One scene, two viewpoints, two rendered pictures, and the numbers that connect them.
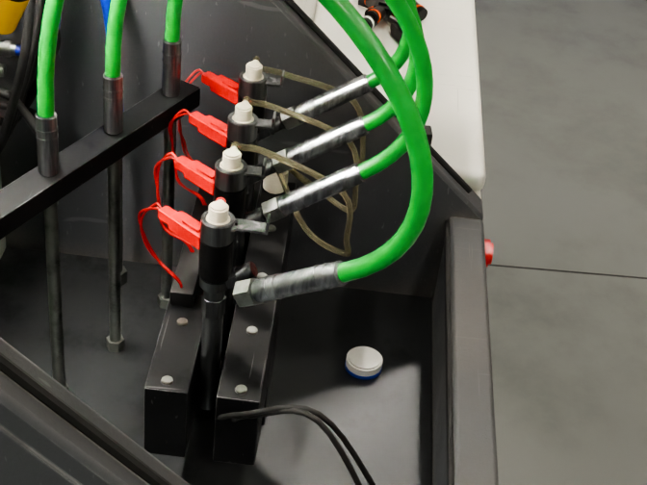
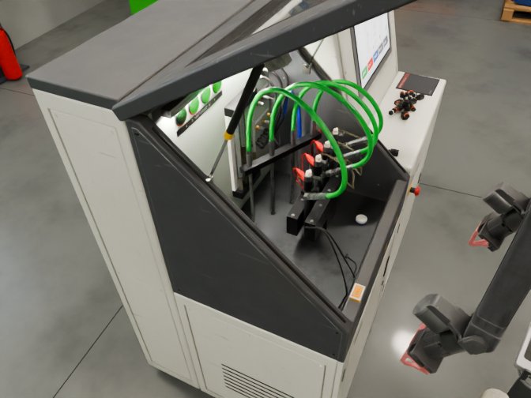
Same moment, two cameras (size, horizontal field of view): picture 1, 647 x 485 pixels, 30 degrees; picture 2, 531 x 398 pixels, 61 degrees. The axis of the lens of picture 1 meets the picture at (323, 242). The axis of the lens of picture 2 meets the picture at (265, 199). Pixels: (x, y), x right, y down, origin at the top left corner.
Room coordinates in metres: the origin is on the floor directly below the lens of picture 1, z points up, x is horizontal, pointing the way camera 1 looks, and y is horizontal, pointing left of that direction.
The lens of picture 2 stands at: (-0.19, -0.27, 2.00)
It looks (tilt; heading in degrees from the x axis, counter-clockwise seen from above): 43 degrees down; 27
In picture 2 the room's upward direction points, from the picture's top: 2 degrees counter-clockwise
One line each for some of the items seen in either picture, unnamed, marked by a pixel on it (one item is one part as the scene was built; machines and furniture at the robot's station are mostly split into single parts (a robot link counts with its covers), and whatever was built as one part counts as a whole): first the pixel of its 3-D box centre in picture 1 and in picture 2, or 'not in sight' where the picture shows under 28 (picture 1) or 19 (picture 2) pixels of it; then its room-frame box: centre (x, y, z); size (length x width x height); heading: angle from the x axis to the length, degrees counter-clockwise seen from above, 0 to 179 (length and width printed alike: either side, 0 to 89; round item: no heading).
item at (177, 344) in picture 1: (225, 330); (318, 203); (0.91, 0.09, 0.91); 0.34 x 0.10 x 0.15; 0
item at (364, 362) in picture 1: (364, 362); (361, 219); (0.97, -0.06, 0.84); 0.04 x 0.04 x 0.01
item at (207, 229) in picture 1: (225, 318); (310, 200); (0.79, 0.08, 1.03); 0.05 x 0.03 x 0.21; 90
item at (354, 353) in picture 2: not in sight; (363, 329); (0.79, -0.17, 0.45); 0.65 x 0.02 x 0.68; 0
